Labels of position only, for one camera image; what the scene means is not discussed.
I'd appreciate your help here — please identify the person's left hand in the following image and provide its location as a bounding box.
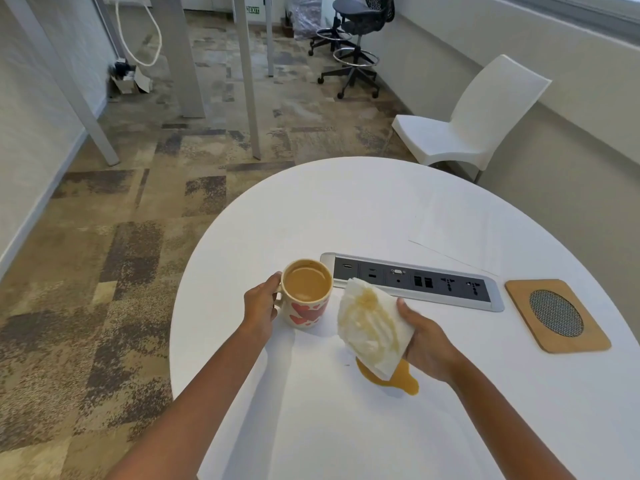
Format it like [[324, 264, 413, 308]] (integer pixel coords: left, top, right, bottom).
[[242, 271, 283, 341]]

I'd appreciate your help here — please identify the wooden coaster with mesh centre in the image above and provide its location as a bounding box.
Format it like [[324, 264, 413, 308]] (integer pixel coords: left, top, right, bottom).
[[505, 278, 613, 355]]

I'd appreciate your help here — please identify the white desk with grey legs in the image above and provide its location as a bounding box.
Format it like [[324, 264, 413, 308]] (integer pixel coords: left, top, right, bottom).
[[0, 0, 276, 167]]

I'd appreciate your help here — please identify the coffee puddle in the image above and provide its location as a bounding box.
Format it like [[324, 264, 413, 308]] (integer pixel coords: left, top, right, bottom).
[[355, 357, 420, 397]]

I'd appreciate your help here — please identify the window with white blinds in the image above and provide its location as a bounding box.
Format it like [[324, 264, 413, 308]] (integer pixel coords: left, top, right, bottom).
[[495, 0, 640, 45]]

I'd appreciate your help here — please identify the person's left forearm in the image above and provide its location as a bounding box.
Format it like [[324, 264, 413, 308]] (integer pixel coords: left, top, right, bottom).
[[105, 324, 273, 480]]

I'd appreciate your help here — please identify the white plastic chair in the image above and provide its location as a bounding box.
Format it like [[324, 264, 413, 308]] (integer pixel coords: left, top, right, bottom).
[[391, 53, 553, 183]]

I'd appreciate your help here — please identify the white looped cable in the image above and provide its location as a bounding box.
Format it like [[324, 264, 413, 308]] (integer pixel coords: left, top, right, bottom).
[[115, 0, 163, 68]]

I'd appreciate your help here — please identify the black office chair with footring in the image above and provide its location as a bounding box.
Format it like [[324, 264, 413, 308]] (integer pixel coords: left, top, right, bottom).
[[317, 0, 399, 101]]

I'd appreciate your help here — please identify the small open cardboard box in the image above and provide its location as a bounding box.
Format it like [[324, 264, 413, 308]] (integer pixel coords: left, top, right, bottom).
[[111, 60, 153, 95]]

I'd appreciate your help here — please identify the heart-patterned coffee mug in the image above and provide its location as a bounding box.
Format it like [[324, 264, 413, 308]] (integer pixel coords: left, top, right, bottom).
[[272, 258, 335, 329]]

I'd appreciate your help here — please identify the person's right forearm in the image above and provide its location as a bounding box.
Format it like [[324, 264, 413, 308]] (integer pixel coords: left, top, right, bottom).
[[445, 359, 579, 480]]

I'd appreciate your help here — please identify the round white table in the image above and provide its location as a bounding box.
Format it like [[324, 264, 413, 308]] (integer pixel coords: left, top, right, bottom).
[[169, 156, 640, 480]]

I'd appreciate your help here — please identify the person's right hand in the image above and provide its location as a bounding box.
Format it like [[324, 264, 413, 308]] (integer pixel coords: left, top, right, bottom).
[[396, 297, 463, 385]]

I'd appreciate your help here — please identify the plastic wrapped bundle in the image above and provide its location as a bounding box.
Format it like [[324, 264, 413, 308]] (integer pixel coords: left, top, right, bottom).
[[289, 0, 326, 41]]

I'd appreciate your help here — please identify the silver power socket panel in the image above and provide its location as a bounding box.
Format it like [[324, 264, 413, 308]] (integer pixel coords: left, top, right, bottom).
[[319, 252, 505, 313]]

